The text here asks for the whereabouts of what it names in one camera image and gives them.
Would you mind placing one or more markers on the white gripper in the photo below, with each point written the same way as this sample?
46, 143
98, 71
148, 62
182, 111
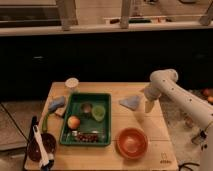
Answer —
149, 106

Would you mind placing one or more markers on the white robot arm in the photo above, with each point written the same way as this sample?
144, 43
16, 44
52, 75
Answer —
201, 112

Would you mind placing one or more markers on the light blue folded towel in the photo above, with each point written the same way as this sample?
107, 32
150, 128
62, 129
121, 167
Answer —
131, 102

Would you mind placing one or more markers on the red bowl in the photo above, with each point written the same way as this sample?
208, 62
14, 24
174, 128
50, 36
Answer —
132, 143

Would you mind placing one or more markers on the dark brown bowl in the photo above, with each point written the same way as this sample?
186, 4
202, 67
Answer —
49, 143

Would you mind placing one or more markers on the green plastic cup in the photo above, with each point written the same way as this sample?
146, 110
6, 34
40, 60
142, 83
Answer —
98, 112

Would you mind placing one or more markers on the small metal cup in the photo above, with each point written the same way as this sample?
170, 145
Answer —
86, 108

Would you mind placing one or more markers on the green plastic tray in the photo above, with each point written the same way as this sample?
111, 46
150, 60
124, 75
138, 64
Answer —
88, 125

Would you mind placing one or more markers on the dark red grape bunch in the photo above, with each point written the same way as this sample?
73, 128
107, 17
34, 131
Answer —
87, 138

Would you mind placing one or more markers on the red yellow apple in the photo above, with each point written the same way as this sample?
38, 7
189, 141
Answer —
73, 122

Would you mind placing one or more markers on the white paper cup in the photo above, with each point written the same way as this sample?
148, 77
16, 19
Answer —
72, 84

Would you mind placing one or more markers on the small wooden block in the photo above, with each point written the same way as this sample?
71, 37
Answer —
60, 112

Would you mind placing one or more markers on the white spatula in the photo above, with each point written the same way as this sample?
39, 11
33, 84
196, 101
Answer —
44, 155

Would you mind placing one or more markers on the green handled utensil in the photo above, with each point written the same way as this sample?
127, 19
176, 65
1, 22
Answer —
45, 123

